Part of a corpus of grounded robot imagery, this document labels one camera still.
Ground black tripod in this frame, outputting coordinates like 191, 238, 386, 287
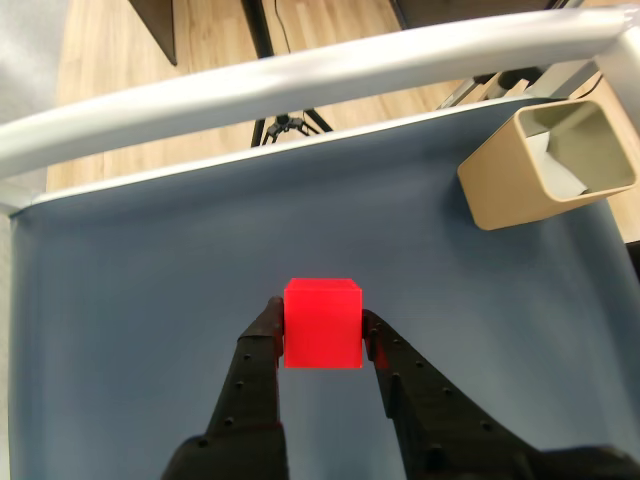
241, 0, 335, 149

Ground grey table mat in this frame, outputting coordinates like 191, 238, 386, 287
8, 93, 640, 480

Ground beige plastic box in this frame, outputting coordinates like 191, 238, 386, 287
457, 98, 640, 232

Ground white tubular frame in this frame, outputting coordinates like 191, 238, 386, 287
0, 4, 640, 211

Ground thin black floor cable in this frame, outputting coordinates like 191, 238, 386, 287
272, 0, 294, 54

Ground red cube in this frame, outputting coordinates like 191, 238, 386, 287
283, 277, 364, 370

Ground dark furniture panel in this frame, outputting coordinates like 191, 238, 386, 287
127, 0, 179, 67

